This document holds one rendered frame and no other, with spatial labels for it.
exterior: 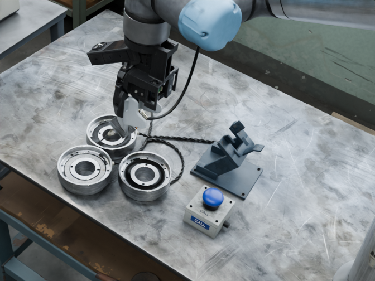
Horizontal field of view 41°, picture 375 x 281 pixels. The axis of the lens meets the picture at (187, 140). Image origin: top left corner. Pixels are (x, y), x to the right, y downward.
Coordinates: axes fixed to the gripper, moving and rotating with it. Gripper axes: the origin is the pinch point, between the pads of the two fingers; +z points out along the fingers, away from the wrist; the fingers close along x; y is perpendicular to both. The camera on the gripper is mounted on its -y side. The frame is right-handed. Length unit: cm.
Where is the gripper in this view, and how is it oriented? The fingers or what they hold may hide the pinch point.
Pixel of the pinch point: (128, 119)
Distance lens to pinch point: 95.8
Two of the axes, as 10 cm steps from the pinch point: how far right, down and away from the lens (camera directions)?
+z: -1.4, 7.0, 7.0
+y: 8.7, 4.3, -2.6
